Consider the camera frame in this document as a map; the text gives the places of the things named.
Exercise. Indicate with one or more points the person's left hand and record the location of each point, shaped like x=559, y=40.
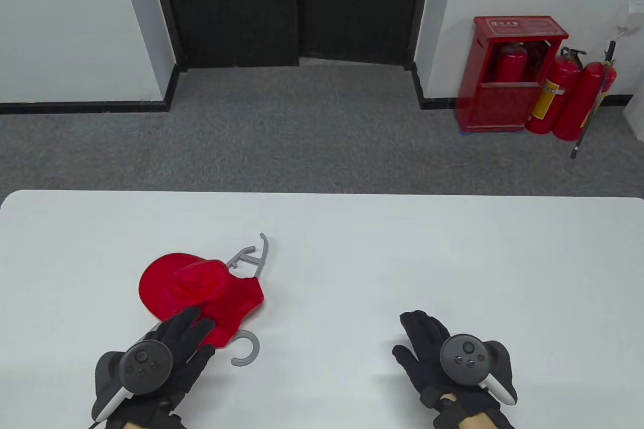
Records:
x=193, y=348

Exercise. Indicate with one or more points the person's right hand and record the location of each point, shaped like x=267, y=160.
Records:
x=420, y=343

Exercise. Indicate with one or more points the gray hanger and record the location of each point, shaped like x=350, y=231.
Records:
x=256, y=347

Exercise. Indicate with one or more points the red baseball cap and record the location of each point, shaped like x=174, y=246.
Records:
x=166, y=288

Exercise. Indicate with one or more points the person's right forearm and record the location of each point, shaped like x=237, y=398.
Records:
x=473, y=421

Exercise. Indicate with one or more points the gray right hand controller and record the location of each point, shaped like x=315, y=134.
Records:
x=465, y=358

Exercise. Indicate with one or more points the gray hand controller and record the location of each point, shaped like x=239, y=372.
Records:
x=465, y=358
x=146, y=366

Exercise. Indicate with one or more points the gray left hand controller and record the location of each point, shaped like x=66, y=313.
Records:
x=146, y=366

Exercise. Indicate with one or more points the red fire extinguisher cabinet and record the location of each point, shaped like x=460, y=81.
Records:
x=498, y=107

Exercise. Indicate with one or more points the red fire extinguisher right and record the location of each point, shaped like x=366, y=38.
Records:
x=586, y=124

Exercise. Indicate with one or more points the red fire extinguisher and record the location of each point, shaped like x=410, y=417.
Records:
x=578, y=107
x=510, y=64
x=586, y=124
x=553, y=92

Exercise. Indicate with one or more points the white bag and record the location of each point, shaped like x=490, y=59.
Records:
x=636, y=117

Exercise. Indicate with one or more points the black door leaf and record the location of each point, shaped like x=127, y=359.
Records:
x=231, y=6
x=359, y=1

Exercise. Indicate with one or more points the white paper tag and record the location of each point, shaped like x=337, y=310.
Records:
x=631, y=19

